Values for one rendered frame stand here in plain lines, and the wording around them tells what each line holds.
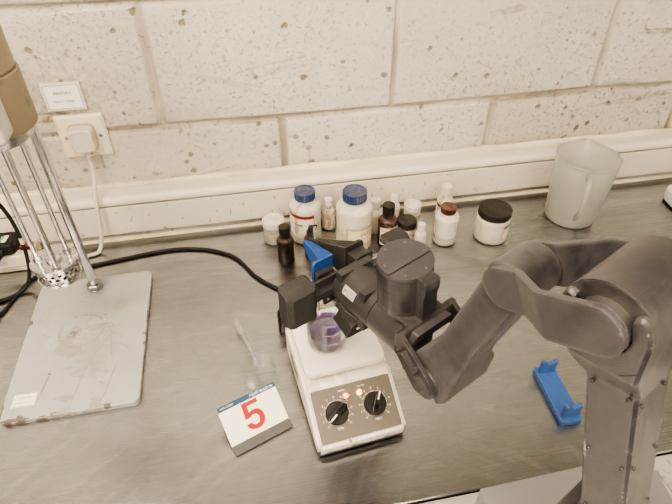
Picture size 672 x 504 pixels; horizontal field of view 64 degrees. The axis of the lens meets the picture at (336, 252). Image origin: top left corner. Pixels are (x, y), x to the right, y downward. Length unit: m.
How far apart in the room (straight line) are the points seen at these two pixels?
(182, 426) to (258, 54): 0.64
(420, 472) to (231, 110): 0.72
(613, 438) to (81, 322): 0.84
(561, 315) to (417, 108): 0.85
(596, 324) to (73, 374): 0.79
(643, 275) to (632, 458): 0.15
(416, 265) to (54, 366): 0.65
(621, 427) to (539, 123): 0.95
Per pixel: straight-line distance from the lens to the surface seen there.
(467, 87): 1.17
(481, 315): 0.45
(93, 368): 0.96
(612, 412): 0.42
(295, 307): 0.60
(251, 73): 1.06
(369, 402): 0.79
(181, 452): 0.84
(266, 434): 0.82
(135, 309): 1.02
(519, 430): 0.87
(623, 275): 0.34
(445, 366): 0.53
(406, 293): 0.52
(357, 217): 1.03
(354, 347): 0.80
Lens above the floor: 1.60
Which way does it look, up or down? 40 degrees down
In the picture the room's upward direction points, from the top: straight up
